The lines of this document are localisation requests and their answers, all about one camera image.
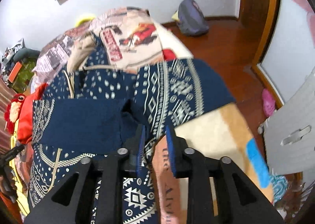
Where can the clutter pile on box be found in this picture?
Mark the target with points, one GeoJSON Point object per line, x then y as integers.
{"type": "Point", "coordinates": [11, 52]}

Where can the wooden door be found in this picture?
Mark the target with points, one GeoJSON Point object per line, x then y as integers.
{"type": "Point", "coordinates": [260, 17]}

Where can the yellow garment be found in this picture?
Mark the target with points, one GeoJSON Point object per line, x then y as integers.
{"type": "Point", "coordinates": [21, 168]}

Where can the navy patterned zip cardigan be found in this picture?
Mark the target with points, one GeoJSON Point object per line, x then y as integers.
{"type": "Point", "coordinates": [92, 112]}

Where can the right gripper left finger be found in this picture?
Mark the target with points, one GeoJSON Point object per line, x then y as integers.
{"type": "Point", "coordinates": [93, 181]}

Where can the orange box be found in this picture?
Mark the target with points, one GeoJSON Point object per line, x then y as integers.
{"type": "Point", "coordinates": [14, 72]}

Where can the printed patchwork bed cover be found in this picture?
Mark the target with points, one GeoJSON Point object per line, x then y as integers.
{"type": "Point", "coordinates": [127, 40]}

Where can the red folded garment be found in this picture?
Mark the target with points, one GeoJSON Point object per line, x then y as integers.
{"type": "Point", "coordinates": [24, 131]}

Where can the grey backpack on floor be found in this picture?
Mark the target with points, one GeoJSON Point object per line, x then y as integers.
{"type": "Point", "coordinates": [190, 19]}

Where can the red plush toy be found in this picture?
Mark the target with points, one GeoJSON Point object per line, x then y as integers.
{"type": "Point", "coordinates": [13, 112]}

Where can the grey green pillow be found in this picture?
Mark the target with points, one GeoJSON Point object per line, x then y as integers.
{"type": "Point", "coordinates": [24, 54]}

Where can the pink slipper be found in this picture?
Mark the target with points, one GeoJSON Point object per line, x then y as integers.
{"type": "Point", "coordinates": [268, 103]}

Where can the striped pink curtain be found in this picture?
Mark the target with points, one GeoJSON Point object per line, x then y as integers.
{"type": "Point", "coordinates": [6, 94]}

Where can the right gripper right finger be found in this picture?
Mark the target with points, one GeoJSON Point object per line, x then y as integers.
{"type": "Point", "coordinates": [218, 190]}

